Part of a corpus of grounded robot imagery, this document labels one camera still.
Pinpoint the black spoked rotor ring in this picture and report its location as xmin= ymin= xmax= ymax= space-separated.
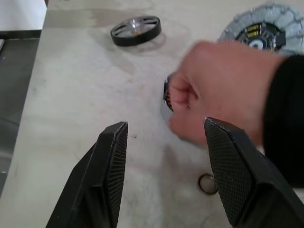
xmin=110 ymin=14 xmax=162 ymax=47

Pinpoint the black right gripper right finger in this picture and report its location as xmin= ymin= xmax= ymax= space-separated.
xmin=203 ymin=117 xmax=304 ymax=228

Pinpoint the person's bare hand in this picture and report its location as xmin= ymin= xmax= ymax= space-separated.
xmin=167 ymin=41 xmax=289 ymax=149

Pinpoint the small thin metal ring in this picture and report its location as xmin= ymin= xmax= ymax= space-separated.
xmin=198 ymin=173 xmax=218 ymax=196

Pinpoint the grey disc with circuit board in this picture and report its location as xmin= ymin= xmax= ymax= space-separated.
xmin=217 ymin=1 xmax=302 ymax=57

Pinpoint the small dark part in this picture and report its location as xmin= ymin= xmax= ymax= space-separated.
xmin=162 ymin=76 xmax=176 ymax=114

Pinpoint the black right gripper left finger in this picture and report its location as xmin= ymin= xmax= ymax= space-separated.
xmin=45 ymin=121 xmax=129 ymax=228

